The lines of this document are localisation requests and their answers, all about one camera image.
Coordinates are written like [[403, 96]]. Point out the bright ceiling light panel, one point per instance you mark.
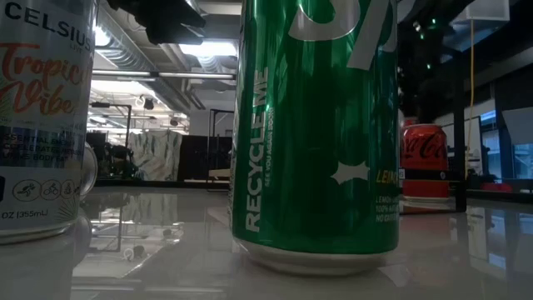
[[208, 48]]

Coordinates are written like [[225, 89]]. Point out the long tube light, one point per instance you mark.
[[166, 75]]

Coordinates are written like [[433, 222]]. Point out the white hanging box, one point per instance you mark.
[[487, 10]]

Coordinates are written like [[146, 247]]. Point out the black ceiling spotlight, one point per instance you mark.
[[174, 121], [148, 103]]

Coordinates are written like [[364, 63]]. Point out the black metal rack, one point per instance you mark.
[[100, 105]]

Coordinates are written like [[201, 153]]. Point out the grey board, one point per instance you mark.
[[520, 125]]

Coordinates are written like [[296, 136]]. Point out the white green patterned curtain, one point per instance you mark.
[[154, 156]]

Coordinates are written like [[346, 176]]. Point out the black partition panel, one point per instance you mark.
[[193, 158]]

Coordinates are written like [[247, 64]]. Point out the red low object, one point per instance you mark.
[[495, 187]]

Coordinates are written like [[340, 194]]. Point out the white Celsius can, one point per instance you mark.
[[41, 125]]

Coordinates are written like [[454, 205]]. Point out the white glossy table sheet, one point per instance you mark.
[[458, 258]]

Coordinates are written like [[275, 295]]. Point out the silver ribbed ventilation duct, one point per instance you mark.
[[121, 56]]

